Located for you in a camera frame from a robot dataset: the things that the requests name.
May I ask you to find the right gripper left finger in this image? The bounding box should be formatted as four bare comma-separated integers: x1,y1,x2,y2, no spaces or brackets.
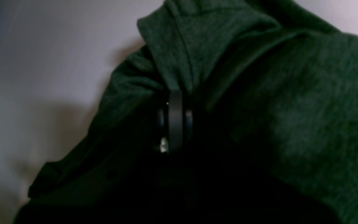
157,90,183,155

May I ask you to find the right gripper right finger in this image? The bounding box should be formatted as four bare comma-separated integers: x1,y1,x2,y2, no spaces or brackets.
183,107,194,147

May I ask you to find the dark green t-shirt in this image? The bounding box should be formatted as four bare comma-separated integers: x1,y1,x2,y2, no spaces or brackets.
14,0,358,224

